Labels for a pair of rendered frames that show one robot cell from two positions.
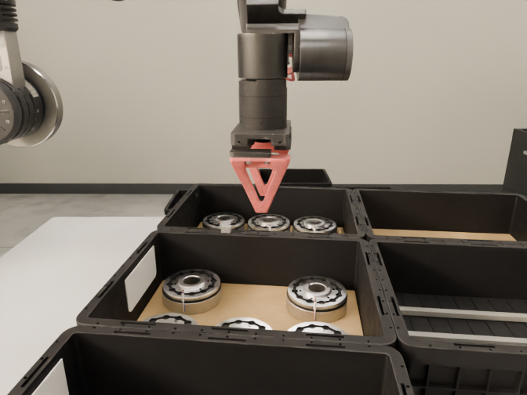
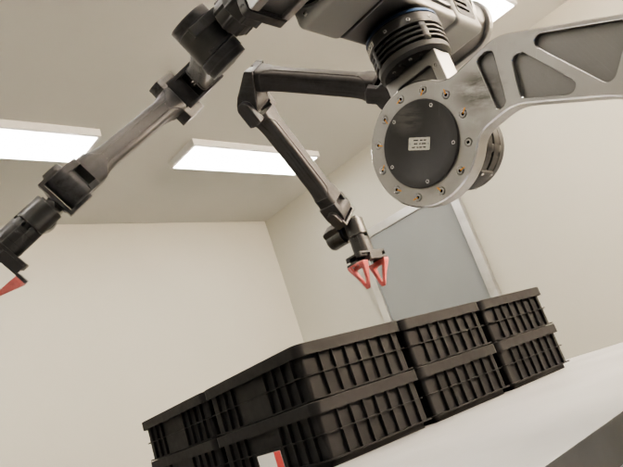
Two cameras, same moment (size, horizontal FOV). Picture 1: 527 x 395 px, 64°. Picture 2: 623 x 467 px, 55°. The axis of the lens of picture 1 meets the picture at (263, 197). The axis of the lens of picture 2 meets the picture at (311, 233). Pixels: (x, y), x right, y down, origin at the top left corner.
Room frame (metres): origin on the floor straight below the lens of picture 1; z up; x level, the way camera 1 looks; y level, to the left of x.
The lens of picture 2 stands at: (1.83, 1.02, 0.80)
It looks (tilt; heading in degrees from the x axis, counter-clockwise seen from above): 16 degrees up; 222
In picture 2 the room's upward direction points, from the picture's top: 19 degrees counter-clockwise
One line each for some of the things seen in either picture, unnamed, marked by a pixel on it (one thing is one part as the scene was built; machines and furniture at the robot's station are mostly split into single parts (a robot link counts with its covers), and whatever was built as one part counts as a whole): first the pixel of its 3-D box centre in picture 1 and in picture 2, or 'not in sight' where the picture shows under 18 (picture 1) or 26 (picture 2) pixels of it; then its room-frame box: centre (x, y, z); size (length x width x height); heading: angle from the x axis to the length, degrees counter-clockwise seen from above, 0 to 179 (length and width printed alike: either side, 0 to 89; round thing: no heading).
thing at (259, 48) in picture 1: (267, 56); (353, 229); (0.51, -0.01, 1.24); 0.07 x 0.06 x 0.07; 90
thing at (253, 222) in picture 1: (268, 222); not in sight; (0.95, -0.01, 0.86); 0.10 x 0.10 x 0.01
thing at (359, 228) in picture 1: (265, 210); (298, 361); (0.87, 0.00, 0.92); 0.40 x 0.30 x 0.02; 84
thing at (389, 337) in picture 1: (245, 279); (387, 338); (0.57, 0.03, 0.92); 0.40 x 0.30 x 0.02; 84
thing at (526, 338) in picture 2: not in sight; (478, 372); (0.27, 0.06, 0.76); 0.40 x 0.30 x 0.12; 84
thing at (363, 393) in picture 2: not in sight; (321, 431); (0.87, 0.00, 0.76); 0.40 x 0.30 x 0.12; 84
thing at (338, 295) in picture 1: (317, 291); not in sight; (0.63, -0.09, 0.86); 0.10 x 0.10 x 0.01
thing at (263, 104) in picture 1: (263, 110); (362, 247); (0.51, 0.00, 1.18); 0.10 x 0.07 x 0.07; 175
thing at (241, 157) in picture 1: (262, 172); (375, 271); (0.49, 0.00, 1.11); 0.07 x 0.07 x 0.09; 85
